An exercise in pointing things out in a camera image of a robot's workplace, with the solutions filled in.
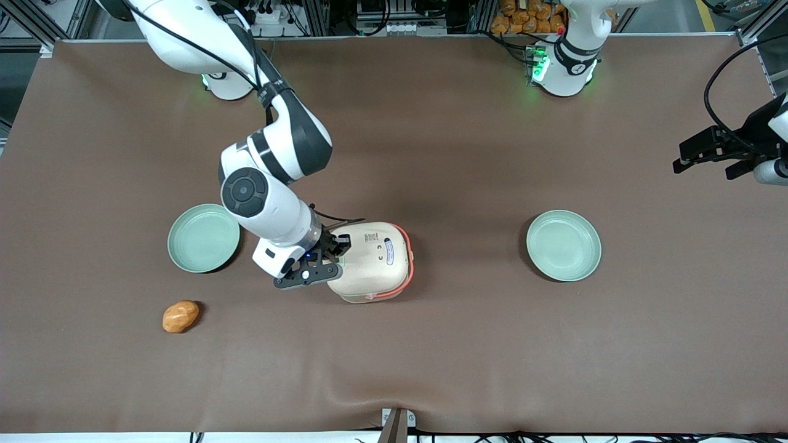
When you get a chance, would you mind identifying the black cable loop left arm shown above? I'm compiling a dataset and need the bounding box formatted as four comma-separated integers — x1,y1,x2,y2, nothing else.
704,34,788,156

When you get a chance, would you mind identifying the metal table edge clamp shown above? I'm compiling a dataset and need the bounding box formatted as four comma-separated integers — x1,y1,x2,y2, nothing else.
379,407,417,443

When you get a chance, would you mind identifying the orange-brown potato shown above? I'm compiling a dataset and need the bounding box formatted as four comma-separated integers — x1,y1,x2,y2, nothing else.
163,300,200,334

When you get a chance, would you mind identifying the cream rice cooker orange handle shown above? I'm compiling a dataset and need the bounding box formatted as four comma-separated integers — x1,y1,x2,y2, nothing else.
326,221,414,303

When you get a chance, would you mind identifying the pale green round plate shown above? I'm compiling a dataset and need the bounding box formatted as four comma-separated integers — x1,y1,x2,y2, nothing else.
167,204,241,274
526,210,602,282

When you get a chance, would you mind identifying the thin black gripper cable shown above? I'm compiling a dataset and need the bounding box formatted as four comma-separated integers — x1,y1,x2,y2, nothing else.
310,204,366,226

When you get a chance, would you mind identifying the brown table cover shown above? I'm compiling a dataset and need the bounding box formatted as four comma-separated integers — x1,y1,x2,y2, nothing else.
0,34,788,434

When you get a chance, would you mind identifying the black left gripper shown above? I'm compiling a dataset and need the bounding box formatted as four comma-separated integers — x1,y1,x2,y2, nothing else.
673,92,788,180

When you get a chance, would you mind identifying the white power strip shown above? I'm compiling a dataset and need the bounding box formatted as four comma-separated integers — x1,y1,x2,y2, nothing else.
254,0,283,26

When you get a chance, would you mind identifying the pile of orange bread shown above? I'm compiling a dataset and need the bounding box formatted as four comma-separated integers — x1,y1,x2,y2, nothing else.
491,0,566,35

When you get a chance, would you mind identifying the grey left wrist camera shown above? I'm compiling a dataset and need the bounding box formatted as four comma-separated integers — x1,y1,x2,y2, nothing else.
754,158,788,186

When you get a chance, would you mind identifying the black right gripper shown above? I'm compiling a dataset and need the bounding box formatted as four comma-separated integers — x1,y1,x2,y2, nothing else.
306,231,352,266

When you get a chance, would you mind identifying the black cable along right arm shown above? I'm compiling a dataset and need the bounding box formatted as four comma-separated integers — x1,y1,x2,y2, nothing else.
123,0,275,127

